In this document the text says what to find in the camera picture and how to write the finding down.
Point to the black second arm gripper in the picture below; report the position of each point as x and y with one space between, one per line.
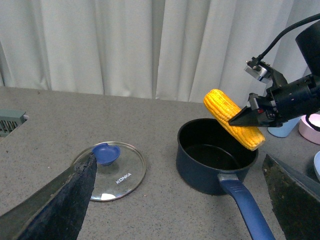
281 104

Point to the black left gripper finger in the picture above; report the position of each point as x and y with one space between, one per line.
57 210

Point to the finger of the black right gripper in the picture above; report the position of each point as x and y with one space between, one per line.
295 200

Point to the yellow corn cob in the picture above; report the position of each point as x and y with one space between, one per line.
223 109

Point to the glass lid blue knob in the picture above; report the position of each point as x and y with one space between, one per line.
120 169

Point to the black second robot arm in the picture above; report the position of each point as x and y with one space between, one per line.
310 45

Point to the light blue plastic cup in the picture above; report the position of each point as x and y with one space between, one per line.
285 129

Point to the light blue plate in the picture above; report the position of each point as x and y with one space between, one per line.
316 165

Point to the dark blue saucepan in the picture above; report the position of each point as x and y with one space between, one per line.
213 162

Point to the pink plastic bowl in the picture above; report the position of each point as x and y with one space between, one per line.
307 131

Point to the white curtain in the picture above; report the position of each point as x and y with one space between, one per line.
159 49

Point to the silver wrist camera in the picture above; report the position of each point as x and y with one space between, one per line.
258 70

